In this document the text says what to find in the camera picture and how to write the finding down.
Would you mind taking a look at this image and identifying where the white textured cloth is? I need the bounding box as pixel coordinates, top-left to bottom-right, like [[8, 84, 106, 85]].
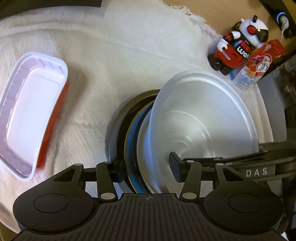
[[0, 0, 275, 235]]

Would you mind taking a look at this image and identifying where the red cereal bag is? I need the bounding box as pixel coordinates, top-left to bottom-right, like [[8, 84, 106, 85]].
[[230, 39, 285, 91]]

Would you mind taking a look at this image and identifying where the microwave oven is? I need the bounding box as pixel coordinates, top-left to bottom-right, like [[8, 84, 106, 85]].
[[258, 55, 295, 143]]

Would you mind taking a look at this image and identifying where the red white robot toy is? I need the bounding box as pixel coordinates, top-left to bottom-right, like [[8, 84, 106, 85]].
[[208, 15, 269, 76]]

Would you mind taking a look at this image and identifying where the white paper bowl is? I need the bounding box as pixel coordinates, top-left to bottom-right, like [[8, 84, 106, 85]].
[[137, 70, 259, 194]]

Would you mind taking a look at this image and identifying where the stainless steel bowl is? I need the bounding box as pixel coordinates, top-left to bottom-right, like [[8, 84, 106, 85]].
[[106, 89, 159, 194]]

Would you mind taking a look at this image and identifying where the red white rectangular tray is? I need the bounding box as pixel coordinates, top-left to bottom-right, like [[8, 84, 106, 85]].
[[1, 52, 69, 182]]

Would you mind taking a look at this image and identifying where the white plug and cable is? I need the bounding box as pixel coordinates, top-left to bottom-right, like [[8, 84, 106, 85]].
[[279, 14, 290, 43]]

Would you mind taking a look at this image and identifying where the white yellow-rimmed bowl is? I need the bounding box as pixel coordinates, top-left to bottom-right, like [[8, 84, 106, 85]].
[[123, 104, 149, 193]]

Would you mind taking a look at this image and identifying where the black power strip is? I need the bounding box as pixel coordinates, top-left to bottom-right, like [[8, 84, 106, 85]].
[[260, 0, 295, 39]]

